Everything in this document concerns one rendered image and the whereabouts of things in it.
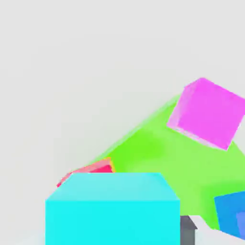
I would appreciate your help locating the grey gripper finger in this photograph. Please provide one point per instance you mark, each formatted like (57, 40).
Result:
(186, 232)

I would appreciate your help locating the small cyan cube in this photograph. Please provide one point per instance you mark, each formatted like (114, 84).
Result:
(113, 216)

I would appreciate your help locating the small blue cube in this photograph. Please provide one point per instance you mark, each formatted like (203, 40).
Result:
(229, 214)

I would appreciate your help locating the small red cube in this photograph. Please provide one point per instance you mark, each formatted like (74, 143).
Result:
(95, 168)

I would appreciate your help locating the small magenta cube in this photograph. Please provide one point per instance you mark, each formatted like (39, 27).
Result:
(206, 113)

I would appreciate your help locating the large green box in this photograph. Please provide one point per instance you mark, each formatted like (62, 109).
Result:
(172, 172)

